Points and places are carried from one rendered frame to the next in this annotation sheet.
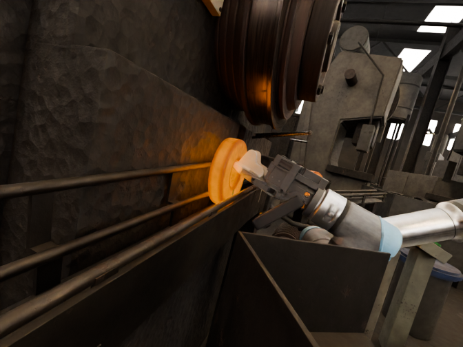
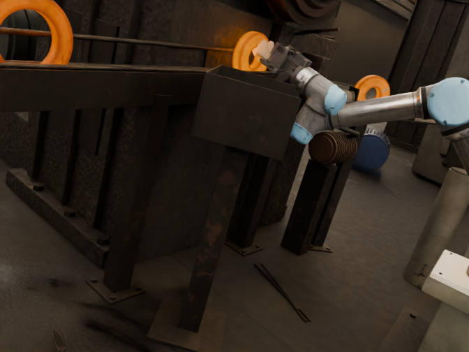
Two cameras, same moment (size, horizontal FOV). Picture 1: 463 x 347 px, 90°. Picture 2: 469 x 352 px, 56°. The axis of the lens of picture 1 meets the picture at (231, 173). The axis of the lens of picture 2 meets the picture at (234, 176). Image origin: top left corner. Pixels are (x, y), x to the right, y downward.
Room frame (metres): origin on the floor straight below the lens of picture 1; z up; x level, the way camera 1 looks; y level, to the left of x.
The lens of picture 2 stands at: (-0.88, -0.46, 0.82)
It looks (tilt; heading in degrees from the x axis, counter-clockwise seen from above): 18 degrees down; 16
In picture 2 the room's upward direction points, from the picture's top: 16 degrees clockwise
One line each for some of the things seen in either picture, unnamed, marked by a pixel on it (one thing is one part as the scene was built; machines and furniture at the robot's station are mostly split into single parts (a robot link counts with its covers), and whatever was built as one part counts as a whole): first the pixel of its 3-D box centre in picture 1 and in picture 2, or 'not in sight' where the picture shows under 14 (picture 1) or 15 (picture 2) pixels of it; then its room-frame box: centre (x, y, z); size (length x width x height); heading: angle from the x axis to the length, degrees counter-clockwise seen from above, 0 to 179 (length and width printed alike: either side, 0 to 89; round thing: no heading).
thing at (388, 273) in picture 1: (370, 293); (440, 228); (1.10, -0.81, 0.26); 0.12 x 0.12 x 0.52
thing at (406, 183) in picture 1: (413, 206); not in sight; (3.95, -3.14, 0.55); 1.10 x 0.53 x 1.10; 1
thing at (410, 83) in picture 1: (386, 142); not in sight; (8.29, -4.97, 2.25); 0.92 x 0.92 x 4.50
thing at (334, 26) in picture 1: (322, 47); not in sight; (0.65, -0.15, 1.11); 0.28 x 0.06 x 0.28; 161
